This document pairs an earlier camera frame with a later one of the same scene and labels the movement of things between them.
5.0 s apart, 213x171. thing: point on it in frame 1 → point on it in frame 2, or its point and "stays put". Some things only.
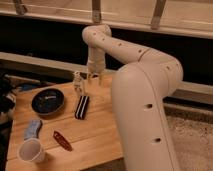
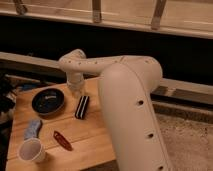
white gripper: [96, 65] → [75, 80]
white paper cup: [32, 150] stays put
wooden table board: [57, 128] stays put
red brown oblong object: [62, 141] stays put
